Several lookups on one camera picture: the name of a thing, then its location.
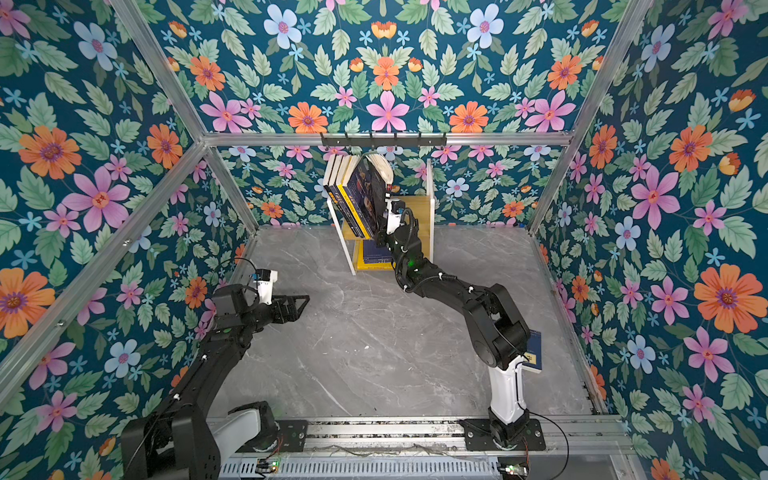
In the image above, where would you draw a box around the dark portrait cover book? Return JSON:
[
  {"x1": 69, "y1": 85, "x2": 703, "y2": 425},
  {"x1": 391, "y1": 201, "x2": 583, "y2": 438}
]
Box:
[{"x1": 341, "y1": 156, "x2": 383, "y2": 239}]

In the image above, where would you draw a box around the black wolf cover book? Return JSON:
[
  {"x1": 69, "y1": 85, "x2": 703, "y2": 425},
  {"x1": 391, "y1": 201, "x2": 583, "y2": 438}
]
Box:
[{"x1": 363, "y1": 152, "x2": 394, "y2": 239}]

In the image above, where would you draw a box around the dark blue paperback book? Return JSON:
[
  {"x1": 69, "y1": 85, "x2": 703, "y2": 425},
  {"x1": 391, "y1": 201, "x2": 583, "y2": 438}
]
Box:
[{"x1": 325, "y1": 163, "x2": 362, "y2": 238}]

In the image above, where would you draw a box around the yellow cartoon boy book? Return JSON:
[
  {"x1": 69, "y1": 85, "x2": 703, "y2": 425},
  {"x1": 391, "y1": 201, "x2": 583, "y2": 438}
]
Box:
[{"x1": 333, "y1": 155, "x2": 370, "y2": 240}]

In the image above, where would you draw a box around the navy book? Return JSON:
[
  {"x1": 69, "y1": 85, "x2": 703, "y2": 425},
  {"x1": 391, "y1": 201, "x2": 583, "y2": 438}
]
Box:
[
  {"x1": 523, "y1": 330, "x2": 543, "y2": 373},
  {"x1": 361, "y1": 240, "x2": 392, "y2": 265}
]

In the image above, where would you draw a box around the navy book front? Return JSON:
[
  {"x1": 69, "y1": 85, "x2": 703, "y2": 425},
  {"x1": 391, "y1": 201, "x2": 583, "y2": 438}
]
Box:
[{"x1": 361, "y1": 240, "x2": 392, "y2": 265}]

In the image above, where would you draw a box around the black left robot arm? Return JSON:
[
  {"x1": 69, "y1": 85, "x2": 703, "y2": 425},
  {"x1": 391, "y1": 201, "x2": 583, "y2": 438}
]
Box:
[{"x1": 120, "y1": 284, "x2": 310, "y2": 479}]

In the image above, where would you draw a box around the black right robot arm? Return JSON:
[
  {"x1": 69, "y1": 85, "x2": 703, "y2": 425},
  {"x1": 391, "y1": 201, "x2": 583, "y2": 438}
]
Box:
[{"x1": 376, "y1": 201, "x2": 531, "y2": 449}]

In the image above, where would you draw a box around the yellow book on lower shelf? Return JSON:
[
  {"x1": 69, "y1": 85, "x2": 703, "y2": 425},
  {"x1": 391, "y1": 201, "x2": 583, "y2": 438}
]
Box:
[{"x1": 354, "y1": 240, "x2": 393, "y2": 271}]

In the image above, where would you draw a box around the book standing on shelf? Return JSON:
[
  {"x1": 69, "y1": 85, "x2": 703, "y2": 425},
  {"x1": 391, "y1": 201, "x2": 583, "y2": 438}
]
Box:
[{"x1": 323, "y1": 154, "x2": 346, "y2": 187}]

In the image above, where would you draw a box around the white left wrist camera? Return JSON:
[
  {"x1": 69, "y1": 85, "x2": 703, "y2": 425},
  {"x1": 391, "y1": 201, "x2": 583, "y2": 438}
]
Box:
[{"x1": 251, "y1": 269, "x2": 278, "y2": 305}]

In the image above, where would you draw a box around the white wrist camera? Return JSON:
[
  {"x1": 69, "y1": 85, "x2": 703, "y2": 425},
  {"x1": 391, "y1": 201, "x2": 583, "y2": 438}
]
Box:
[
  {"x1": 251, "y1": 269, "x2": 278, "y2": 305},
  {"x1": 385, "y1": 199, "x2": 405, "y2": 235}
]

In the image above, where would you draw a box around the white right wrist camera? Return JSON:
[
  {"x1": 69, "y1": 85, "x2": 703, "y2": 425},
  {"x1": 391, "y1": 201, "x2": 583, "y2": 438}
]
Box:
[{"x1": 385, "y1": 199, "x2": 405, "y2": 235}]

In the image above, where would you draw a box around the white frame wooden bookshelf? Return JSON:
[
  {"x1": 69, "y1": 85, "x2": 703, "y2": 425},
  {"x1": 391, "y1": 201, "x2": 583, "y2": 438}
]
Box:
[{"x1": 321, "y1": 165, "x2": 436, "y2": 274}]

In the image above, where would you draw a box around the metal coat hook rail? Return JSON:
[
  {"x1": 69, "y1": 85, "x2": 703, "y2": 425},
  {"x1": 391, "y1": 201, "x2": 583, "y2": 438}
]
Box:
[{"x1": 320, "y1": 133, "x2": 448, "y2": 149}]

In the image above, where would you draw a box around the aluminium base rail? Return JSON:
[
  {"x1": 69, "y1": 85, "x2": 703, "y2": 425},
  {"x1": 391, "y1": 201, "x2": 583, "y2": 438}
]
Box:
[{"x1": 220, "y1": 415, "x2": 646, "y2": 479}]

